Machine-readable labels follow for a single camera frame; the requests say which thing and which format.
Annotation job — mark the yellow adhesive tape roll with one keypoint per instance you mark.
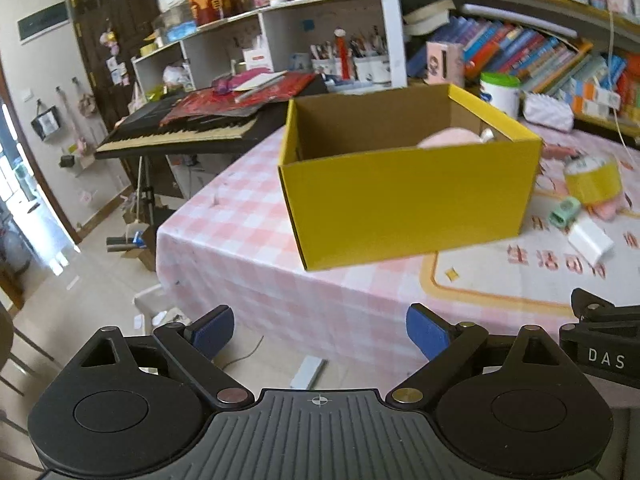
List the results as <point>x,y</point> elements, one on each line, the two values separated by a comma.
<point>593,179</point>

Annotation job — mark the red paper stack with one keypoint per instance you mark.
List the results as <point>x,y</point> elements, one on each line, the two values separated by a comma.
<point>265,89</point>

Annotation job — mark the cartoon desk mat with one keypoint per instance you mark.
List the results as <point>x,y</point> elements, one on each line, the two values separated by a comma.
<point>538,270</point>

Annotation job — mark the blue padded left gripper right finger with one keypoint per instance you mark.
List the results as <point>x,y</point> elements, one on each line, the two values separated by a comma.
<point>428,331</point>

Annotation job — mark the pink plush toy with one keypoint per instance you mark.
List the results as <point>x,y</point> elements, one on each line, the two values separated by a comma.
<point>450,137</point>

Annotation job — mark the yellow cardboard box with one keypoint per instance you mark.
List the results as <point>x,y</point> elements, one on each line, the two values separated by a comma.
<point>358,189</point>

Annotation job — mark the white jar green lid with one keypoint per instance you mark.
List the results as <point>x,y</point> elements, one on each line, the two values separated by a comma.
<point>502,91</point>

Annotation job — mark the white small box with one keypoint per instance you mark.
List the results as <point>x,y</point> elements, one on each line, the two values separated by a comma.
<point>589,240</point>

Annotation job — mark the white quilted pouch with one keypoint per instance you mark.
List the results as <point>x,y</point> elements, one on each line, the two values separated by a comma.
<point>548,112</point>

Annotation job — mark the white desk shelf unit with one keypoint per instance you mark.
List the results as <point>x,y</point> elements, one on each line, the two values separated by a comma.
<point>358,40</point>

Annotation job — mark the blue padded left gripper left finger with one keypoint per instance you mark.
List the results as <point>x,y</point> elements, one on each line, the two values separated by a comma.
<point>210,333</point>

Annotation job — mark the black electronic keyboard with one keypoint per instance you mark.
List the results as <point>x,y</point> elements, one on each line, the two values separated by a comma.
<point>142,135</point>

